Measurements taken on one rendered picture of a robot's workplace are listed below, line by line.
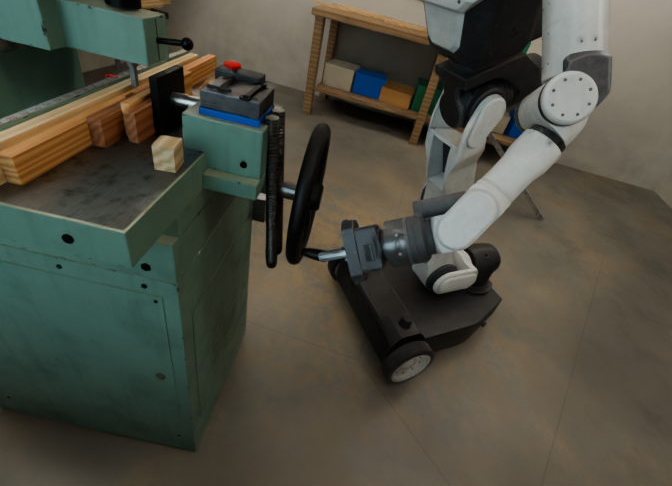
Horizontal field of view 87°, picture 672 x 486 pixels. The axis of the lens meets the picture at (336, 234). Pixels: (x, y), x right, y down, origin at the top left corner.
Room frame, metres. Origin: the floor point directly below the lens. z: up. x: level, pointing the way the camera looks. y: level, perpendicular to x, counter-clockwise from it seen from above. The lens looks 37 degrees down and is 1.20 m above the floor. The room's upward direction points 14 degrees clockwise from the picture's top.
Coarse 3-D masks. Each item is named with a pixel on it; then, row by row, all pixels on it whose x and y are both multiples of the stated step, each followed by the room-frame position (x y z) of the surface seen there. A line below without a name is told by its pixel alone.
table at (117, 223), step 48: (144, 144) 0.51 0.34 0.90; (0, 192) 0.31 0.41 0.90; (48, 192) 0.34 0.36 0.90; (96, 192) 0.36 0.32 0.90; (144, 192) 0.38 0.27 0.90; (192, 192) 0.47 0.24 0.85; (240, 192) 0.51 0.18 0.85; (48, 240) 0.30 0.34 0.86; (96, 240) 0.30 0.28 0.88; (144, 240) 0.33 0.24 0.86
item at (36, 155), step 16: (192, 64) 0.84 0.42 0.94; (208, 64) 0.91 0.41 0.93; (192, 80) 0.81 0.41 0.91; (64, 128) 0.43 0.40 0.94; (80, 128) 0.45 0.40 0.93; (16, 144) 0.36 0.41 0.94; (32, 144) 0.37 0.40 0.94; (48, 144) 0.39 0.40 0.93; (64, 144) 0.42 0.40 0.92; (80, 144) 0.44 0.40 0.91; (0, 160) 0.34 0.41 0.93; (16, 160) 0.34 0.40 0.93; (32, 160) 0.36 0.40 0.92; (48, 160) 0.38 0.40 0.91; (64, 160) 0.41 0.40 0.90; (16, 176) 0.34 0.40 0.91; (32, 176) 0.35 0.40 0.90
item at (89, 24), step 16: (64, 0) 0.58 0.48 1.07; (80, 0) 0.59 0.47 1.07; (96, 0) 0.62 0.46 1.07; (64, 16) 0.58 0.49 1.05; (80, 16) 0.58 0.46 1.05; (96, 16) 0.58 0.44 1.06; (112, 16) 0.58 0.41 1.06; (128, 16) 0.58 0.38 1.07; (144, 16) 0.59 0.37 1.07; (160, 16) 0.63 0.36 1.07; (64, 32) 0.58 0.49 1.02; (80, 32) 0.58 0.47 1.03; (96, 32) 0.58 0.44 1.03; (112, 32) 0.58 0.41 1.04; (128, 32) 0.58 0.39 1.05; (144, 32) 0.58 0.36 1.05; (160, 32) 0.62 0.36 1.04; (80, 48) 0.58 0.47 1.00; (96, 48) 0.58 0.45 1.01; (112, 48) 0.58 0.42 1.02; (128, 48) 0.58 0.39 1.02; (144, 48) 0.58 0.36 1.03; (160, 48) 0.62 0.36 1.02; (128, 64) 0.60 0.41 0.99; (144, 64) 0.58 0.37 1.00
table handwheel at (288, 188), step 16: (320, 128) 0.61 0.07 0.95; (320, 144) 0.57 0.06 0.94; (304, 160) 0.54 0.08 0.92; (320, 160) 0.66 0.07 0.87; (304, 176) 0.51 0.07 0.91; (320, 176) 0.74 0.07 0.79; (288, 192) 0.60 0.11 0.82; (304, 192) 0.50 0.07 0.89; (320, 192) 0.60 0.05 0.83; (304, 208) 0.49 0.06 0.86; (304, 224) 0.49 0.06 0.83; (288, 240) 0.48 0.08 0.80; (304, 240) 0.62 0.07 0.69; (288, 256) 0.49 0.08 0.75
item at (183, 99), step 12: (168, 72) 0.59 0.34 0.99; (180, 72) 0.63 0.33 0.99; (156, 84) 0.55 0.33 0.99; (168, 84) 0.58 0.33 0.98; (180, 84) 0.63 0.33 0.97; (156, 96) 0.55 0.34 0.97; (168, 96) 0.58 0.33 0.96; (180, 96) 0.59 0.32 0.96; (192, 96) 0.60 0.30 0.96; (156, 108) 0.55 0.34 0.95; (168, 108) 0.58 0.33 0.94; (180, 108) 0.62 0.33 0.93; (156, 120) 0.55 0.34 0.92; (168, 120) 0.57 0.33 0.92
